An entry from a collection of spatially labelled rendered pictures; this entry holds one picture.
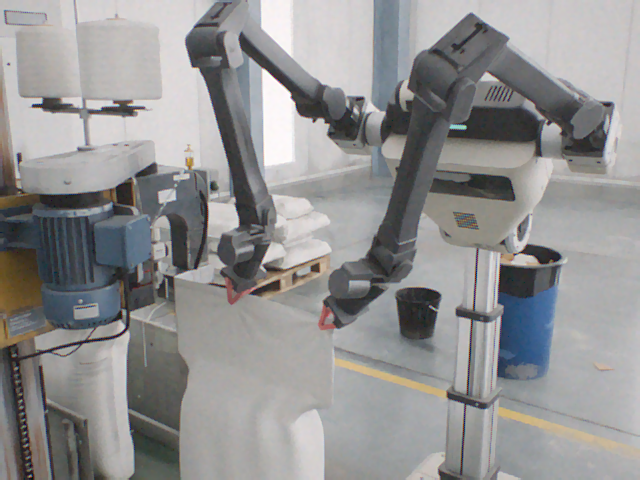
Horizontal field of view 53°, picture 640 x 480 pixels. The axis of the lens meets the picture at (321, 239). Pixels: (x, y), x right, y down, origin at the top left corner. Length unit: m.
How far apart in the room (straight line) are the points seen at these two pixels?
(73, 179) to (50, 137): 4.25
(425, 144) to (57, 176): 0.67
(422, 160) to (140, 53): 0.62
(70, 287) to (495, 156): 0.95
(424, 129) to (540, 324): 2.63
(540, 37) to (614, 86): 1.18
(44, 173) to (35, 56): 0.39
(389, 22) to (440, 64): 9.20
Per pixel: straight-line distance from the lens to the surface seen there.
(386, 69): 10.20
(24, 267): 1.50
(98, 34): 1.38
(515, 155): 1.51
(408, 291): 4.21
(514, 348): 3.60
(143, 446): 2.33
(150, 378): 2.46
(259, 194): 1.41
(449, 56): 1.02
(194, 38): 1.33
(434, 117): 1.03
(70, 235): 1.33
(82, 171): 1.28
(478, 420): 1.95
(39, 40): 1.60
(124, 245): 1.29
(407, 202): 1.13
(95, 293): 1.35
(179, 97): 7.14
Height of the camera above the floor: 1.58
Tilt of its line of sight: 14 degrees down
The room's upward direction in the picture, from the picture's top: straight up
